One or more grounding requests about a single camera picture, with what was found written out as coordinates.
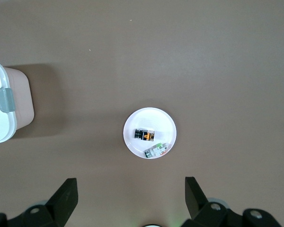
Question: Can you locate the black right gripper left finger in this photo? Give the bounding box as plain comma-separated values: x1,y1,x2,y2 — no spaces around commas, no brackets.
0,177,79,227

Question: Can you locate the orange black push-button switch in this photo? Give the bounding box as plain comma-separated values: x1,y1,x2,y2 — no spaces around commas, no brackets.
133,128,155,141

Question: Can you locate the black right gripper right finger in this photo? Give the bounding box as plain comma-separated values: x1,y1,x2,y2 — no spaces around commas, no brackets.
181,176,282,227

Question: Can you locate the green white push-button switch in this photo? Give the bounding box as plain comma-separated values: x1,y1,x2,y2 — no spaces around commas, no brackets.
144,142,169,158

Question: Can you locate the pink round plate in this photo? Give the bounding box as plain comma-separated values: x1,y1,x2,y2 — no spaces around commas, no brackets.
123,107,178,159

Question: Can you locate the white lidded storage box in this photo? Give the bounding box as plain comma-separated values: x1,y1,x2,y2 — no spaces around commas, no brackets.
0,59,35,144

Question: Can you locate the brown table cover mat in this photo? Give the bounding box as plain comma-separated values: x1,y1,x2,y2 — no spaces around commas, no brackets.
0,0,284,227

